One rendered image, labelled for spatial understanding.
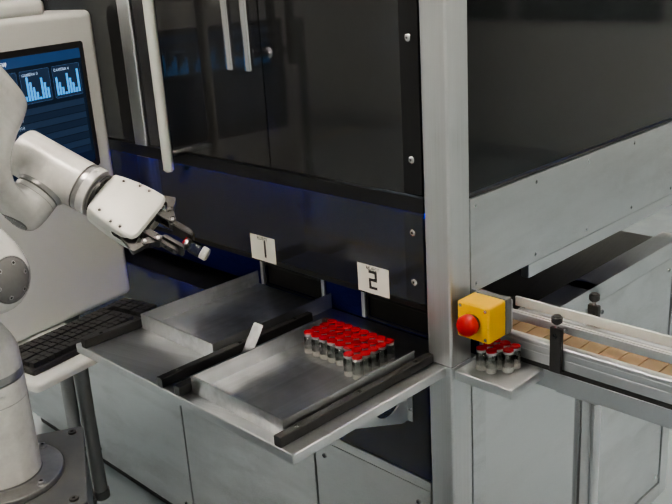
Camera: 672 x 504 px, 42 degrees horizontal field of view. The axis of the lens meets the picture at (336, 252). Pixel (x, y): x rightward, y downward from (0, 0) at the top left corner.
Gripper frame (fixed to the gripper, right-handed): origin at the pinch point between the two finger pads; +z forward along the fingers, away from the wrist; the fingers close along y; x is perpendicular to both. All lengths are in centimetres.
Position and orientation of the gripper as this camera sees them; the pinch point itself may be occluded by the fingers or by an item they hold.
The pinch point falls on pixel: (178, 239)
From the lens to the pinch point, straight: 148.8
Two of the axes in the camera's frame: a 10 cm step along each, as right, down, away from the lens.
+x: 1.4, -4.8, -8.6
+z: 8.7, 4.8, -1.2
